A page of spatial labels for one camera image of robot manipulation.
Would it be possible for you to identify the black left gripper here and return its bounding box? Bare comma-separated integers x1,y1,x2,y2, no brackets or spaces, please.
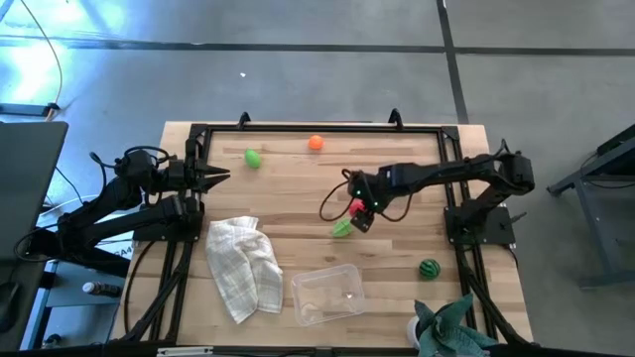
168,157,231,195

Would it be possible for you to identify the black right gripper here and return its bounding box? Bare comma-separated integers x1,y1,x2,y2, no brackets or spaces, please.
349,168,393,234

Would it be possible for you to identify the light green toy cabbage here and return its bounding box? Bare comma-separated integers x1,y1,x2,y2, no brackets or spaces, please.
330,218,355,239

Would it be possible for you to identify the smooth green toy fruit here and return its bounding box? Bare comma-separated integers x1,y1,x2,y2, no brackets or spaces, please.
243,148,263,171

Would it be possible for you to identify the striped toy watermelon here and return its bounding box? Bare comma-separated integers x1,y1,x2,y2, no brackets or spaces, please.
419,258,442,282

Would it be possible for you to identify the clear plastic container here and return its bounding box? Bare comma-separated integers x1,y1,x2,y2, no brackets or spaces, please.
290,263,367,327

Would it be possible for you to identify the white checked cloth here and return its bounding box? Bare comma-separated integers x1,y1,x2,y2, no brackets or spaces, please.
204,215,285,325

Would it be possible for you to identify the white paper sheet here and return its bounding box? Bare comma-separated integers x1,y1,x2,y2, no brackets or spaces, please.
96,230,135,259

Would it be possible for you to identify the white plant pot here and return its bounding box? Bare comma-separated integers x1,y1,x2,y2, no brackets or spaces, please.
406,315,423,349

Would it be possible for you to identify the green fabric plant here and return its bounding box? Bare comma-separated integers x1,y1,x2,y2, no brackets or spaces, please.
414,293,500,357

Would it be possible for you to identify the dark bottle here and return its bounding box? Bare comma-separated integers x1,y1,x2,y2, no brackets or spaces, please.
81,281,123,298

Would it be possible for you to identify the grey monitor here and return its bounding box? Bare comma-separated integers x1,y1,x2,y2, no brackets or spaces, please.
0,121,69,262

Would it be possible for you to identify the table with grey-blue legs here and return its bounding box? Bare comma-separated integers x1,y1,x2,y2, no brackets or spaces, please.
547,123,635,289

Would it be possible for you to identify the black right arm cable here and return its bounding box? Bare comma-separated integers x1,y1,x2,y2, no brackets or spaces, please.
318,168,414,223

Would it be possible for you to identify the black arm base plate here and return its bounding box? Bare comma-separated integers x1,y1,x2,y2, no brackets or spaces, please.
131,202,205,244
444,205,517,247

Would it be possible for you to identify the black metal table frame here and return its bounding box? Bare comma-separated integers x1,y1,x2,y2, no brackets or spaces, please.
111,107,535,348

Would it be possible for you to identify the yellow floor cable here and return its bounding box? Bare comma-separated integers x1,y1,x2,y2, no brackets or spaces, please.
19,0,64,123

